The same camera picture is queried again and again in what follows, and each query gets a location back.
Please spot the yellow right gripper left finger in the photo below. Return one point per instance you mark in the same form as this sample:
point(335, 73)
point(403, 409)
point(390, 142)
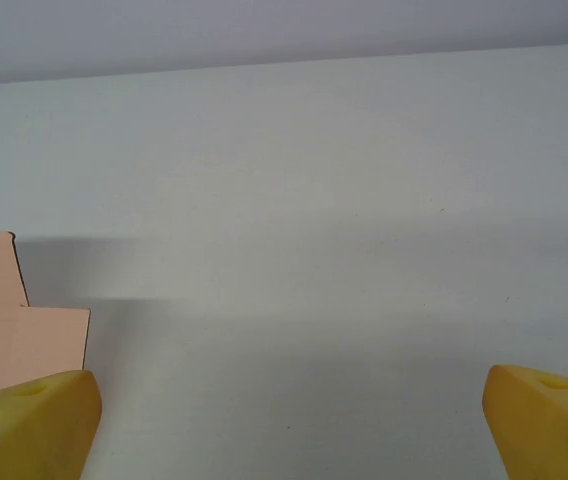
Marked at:
point(29, 430)

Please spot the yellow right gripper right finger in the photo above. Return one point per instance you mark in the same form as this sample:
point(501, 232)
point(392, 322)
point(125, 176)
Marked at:
point(549, 425)

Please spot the pink corrugated cardboard box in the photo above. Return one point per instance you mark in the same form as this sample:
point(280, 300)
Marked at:
point(9, 320)

